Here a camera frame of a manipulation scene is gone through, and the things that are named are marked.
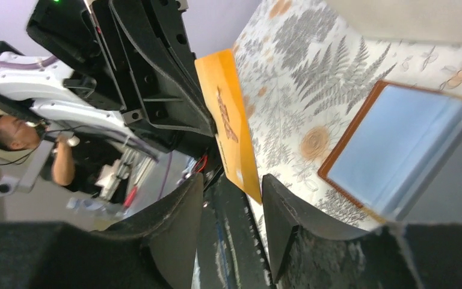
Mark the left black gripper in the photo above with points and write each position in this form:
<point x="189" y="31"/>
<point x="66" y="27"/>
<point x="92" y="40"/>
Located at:
<point x="134" y="57"/>

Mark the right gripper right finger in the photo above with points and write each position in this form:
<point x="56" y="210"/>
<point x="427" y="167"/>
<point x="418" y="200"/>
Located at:
<point x="310" y="249"/>

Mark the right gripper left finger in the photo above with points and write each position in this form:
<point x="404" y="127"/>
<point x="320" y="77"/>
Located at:
<point x="154" y="248"/>

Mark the brown leather card holder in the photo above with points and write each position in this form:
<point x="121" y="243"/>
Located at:
<point x="400" y="158"/>

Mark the white oblong plastic tray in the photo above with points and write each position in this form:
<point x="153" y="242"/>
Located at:
<point x="431" y="21"/>

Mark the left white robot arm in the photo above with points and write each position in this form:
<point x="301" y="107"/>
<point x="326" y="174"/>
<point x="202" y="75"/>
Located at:
<point x="34" y="88"/>

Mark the person in black shirt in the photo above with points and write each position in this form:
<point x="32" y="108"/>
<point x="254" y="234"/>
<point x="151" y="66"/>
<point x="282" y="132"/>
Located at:
<point x="76" y="168"/>

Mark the floral patterned table mat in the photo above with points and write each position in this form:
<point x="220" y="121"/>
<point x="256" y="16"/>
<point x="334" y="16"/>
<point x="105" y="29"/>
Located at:
<point x="305" y="73"/>

